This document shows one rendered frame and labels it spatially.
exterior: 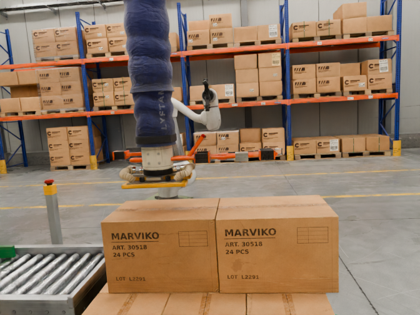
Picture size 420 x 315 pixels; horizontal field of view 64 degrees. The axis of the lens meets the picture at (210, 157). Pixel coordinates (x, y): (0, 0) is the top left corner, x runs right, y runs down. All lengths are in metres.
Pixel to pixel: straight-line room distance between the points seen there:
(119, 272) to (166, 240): 0.32
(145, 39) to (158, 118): 0.40
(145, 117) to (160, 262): 0.76
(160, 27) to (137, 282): 1.32
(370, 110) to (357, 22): 2.71
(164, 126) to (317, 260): 1.03
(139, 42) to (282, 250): 1.26
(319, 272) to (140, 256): 0.92
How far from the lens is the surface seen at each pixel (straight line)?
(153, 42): 1.78
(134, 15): 1.82
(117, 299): 1.95
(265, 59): 9.07
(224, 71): 10.33
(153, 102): 1.76
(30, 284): 2.34
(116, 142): 10.95
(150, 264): 1.87
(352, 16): 9.66
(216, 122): 2.30
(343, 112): 10.73
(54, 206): 2.79
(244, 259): 1.77
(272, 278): 1.83
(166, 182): 1.76
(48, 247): 2.70
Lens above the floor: 1.50
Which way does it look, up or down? 8 degrees down
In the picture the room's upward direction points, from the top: 3 degrees counter-clockwise
